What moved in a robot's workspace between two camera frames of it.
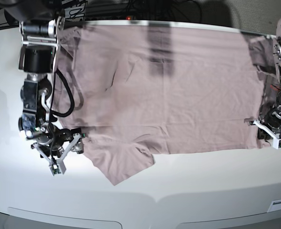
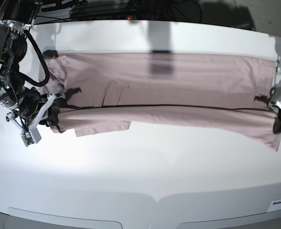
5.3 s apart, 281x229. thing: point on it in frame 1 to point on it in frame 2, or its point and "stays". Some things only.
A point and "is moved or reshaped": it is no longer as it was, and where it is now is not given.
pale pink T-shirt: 140,90 is moved or reshaped
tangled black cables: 170,10 stays
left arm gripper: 53,142 to 32,105
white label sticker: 280,204 stays
